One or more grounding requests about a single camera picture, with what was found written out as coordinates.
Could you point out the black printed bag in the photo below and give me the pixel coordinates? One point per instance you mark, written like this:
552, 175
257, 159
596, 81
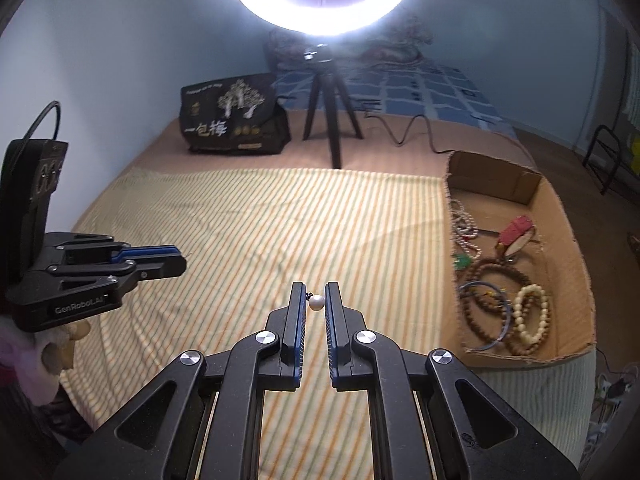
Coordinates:
235, 115

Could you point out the black tripod stand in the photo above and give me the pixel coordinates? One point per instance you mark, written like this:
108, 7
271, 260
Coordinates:
332, 110

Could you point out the red and white bangle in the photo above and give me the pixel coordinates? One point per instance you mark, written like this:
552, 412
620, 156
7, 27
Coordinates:
517, 237

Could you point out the yellow box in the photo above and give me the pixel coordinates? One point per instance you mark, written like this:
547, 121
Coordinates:
635, 155

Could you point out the folded patterned quilt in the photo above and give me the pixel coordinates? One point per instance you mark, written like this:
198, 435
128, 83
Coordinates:
400, 40

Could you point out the cardboard box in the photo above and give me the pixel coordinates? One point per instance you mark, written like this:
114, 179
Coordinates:
565, 240

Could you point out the person's left hand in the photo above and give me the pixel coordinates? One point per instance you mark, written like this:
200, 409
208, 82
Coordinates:
57, 352

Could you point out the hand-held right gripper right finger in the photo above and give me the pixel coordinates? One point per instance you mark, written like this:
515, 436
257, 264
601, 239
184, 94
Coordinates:
331, 330

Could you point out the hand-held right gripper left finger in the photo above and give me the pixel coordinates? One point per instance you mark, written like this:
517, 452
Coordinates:
300, 330

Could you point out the green pendant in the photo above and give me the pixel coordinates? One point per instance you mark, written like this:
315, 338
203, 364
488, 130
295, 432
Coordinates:
462, 261

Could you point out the blue checked bed sheet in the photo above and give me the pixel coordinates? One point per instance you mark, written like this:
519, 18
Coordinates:
425, 95

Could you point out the black shoe rack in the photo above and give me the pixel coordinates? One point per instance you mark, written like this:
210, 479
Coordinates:
602, 160

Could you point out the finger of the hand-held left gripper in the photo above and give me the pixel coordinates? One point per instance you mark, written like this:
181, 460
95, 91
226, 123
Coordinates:
150, 251
160, 266

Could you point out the tan bed sheet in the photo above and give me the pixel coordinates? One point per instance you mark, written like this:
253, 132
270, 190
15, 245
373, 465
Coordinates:
160, 150

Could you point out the striped woven mat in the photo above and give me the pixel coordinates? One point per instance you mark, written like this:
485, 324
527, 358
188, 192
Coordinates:
300, 220

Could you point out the white pearl bead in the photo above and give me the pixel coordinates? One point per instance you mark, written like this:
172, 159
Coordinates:
316, 303

